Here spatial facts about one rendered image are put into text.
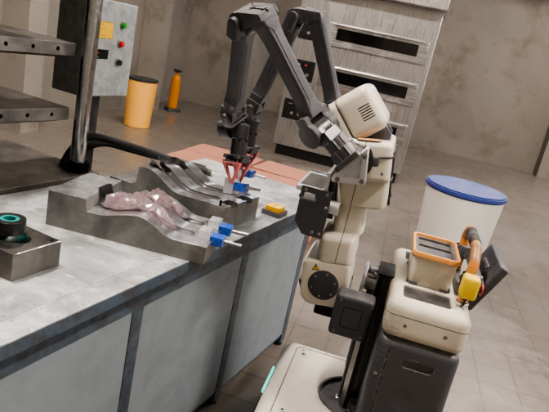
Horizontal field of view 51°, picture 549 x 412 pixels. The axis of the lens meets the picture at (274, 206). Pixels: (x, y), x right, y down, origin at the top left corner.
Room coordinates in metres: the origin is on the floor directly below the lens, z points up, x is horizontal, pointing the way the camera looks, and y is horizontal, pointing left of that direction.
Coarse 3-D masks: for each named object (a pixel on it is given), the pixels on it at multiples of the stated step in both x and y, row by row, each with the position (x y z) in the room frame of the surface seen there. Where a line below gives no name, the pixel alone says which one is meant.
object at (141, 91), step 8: (128, 80) 7.25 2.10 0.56; (136, 80) 7.17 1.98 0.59; (144, 80) 7.19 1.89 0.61; (152, 80) 7.33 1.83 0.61; (128, 88) 7.23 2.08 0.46; (136, 88) 7.18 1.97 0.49; (144, 88) 7.20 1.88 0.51; (152, 88) 7.27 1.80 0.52; (128, 96) 7.23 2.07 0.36; (136, 96) 7.19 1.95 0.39; (144, 96) 7.21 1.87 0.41; (152, 96) 7.30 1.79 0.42; (128, 104) 7.22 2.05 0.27; (136, 104) 7.19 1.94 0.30; (144, 104) 7.22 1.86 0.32; (152, 104) 7.33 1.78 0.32; (128, 112) 7.22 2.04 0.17; (136, 112) 7.20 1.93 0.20; (144, 112) 7.23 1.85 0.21; (128, 120) 7.22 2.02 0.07; (136, 120) 7.20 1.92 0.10; (144, 120) 7.25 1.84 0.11
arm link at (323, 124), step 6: (318, 114) 1.74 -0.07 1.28; (312, 120) 1.71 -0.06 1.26; (318, 120) 1.70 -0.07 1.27; (324, 120) 1.71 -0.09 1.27; (318, 126) 1.68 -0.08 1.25; (324, 126) 1.70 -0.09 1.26; (330, 126) 1.71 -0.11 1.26; (336, 126) 1.70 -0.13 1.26; (324, 132) 1.67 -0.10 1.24; (330, 132) 1.68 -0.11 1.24; (336, 132) 1.69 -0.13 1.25; (324, 138) 1.68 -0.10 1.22; (330, 138) 1.67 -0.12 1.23; (324, 144) 1.69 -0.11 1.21
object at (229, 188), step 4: (228, 180) 1.94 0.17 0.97; (236, 180) 1.95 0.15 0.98; (224, 184) 1.94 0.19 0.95; (228, 184) 1.93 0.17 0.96; (232, 184) 1.93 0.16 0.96; (236, 184) 1.93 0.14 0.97; (240, 184) 1.92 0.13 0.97; (244, 184) 1.92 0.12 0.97; (248, 184) 1.95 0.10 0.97; (224, 188) 1.94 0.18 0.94; (228, 188) 1.93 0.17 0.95; (232, 188) 1.93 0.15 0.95; (236, 188) 1.92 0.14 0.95; (240, 188) 1.92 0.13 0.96; (244, 188) 1.92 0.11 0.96; (248, 188) 1.92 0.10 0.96; (252, 188) 1.92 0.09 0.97; (256, 188) 1.92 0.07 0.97; (224, 192) 1.93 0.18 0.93; (228, 192) 1.93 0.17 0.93; (232, 192) 1.92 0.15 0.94; (236, 192) 1.95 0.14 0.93
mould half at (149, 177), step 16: (112, 176) 2.07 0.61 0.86; (128, 176) 2.11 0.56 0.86; (144, 176) 2.01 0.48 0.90; (160, 176) 2.00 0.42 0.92; (176, 176) 2.07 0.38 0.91; (128, 192) 2.04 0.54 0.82; (176, 192) 1.96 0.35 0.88; (208, 192) 2.04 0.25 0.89; (240, 192) 2.11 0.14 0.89; (192, 208) 1.93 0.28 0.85; (208, 208) 1.90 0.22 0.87; (224, 208) 1.88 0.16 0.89; (240, 208) 1.99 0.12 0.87; (256, 208) 2.11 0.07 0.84
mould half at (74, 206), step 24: (48, 192) 1.63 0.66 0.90; (72, 192) 1.65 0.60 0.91; (96, 192) 1.70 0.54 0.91; (48, 216) 1.63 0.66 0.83; (72, 216) 1.62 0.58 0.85; (96, 216) 1.61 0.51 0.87; (120, 216) 1.60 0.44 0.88; (144, 216) 1.62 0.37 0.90; (192, 216) 1.82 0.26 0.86; (120, 240) 1.60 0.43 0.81; (144, 240) 1.60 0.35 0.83; (168, 240) 1.59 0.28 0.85; (192, 240) 1.61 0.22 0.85
